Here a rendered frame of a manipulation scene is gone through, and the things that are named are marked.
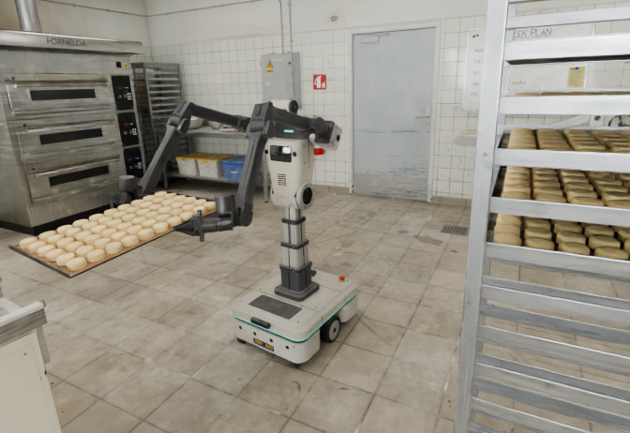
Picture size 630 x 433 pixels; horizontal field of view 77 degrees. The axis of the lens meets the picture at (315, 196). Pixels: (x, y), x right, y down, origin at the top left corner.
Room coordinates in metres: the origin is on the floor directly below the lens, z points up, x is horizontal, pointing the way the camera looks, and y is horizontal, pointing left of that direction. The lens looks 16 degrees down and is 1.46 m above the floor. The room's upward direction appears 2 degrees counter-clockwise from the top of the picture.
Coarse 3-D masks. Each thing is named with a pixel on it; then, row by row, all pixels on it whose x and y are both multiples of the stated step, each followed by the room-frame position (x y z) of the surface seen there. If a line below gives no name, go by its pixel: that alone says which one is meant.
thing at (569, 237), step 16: (496, 224) 0.86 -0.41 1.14; (512, 224) 0.83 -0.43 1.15; (528, 224) 0.82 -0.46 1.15; (544, 224) 0.81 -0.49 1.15; (560, 224) 0.80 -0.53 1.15; (576, 224) 0.80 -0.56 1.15; (592, 224) 0.81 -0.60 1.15; (496, 240) 0.74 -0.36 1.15; (512, 240) 0.72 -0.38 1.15; (528, 240) 0.72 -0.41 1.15; (544, 240) 0.72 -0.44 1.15; (560, 240) 0.74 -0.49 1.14; (576, 240) 0.72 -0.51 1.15; (592, 240) 0.72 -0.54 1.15; (608, 240) 0.71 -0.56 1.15; (624, 240) 0.74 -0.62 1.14; (608, 256) 0.65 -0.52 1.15; (624, 256) 0.64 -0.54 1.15
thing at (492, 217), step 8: (488, 216) 0.89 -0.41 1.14; (496, 216) 0.92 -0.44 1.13; (520, 216) 0.92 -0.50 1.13; (488, 224) 0.87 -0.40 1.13; (520, 224) 0.86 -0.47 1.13; (552, 224) 0.86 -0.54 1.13; (488, 232) 0.82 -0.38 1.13; (520, 232) 0.81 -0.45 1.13; (552, 232) 0.81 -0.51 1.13; (616, 232) 0.80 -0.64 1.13; (488, 240) 0.78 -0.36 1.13; (552, 240) 0.77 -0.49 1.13
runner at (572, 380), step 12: (480, 360) 1.08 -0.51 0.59; (492, 360) 1.07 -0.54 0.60; (504, 360) 1.05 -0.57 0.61; (528, 372) 1.02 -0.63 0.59; (540, 372) 1.00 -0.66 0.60; (552, 372) 0.99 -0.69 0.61; (576, 384) 0.96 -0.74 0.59; (588, 384) 0.95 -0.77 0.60; (600, 384) 0.94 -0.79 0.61; (624, 396) 0.91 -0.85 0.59
